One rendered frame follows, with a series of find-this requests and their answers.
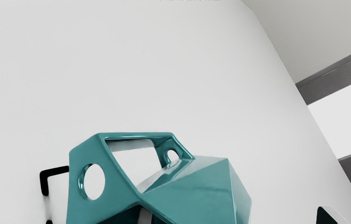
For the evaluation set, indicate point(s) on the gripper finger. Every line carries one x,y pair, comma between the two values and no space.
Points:
325,217

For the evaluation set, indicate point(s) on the teal faceted mug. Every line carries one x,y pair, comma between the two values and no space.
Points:
194,189

